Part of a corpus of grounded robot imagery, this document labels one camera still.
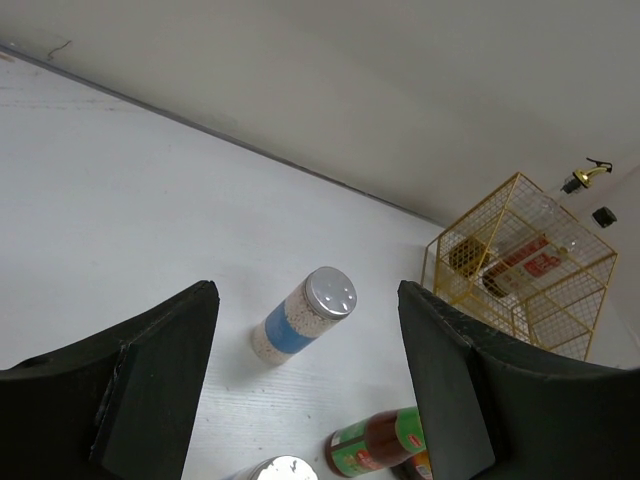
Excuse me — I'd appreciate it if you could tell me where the blue label shaker jar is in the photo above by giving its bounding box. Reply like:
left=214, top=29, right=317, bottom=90
left=251, top=266, right=357, bottom=365
left=225, top=455, right=319, bottom=480

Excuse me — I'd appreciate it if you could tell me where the red lid dark sauce jar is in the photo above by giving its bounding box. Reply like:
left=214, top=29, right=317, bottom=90
left=390, top=450, right=433, bottom=480

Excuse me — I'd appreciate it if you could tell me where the red label vinegar bottle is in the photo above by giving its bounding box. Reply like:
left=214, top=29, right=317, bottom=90
left=480, top=205, right=618, bottom=299

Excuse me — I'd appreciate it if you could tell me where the far blue label shaker jar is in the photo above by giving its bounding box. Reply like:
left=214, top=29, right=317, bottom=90
left=251, top=266, right=357, bottom=365

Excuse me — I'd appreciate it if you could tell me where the yellow wire basket rack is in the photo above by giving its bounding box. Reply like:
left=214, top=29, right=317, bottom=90
left=420, top=173, right=618, bottom=361

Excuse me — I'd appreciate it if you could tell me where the near blue label shaker jar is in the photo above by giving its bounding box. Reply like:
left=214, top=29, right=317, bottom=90
left=225, top=455, right=319, bottom=480

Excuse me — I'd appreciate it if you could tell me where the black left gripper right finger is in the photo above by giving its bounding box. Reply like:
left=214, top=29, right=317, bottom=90
left=398, top=281, right=639, bottom=479

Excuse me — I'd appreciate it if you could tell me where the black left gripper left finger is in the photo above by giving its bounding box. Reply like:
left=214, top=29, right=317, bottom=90
left=1, top=281, right=219, bottom=479

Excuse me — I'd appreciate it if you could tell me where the green label sauce bottle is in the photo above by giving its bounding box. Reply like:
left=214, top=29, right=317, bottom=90
left=324, top=406, right=426, bottom=478

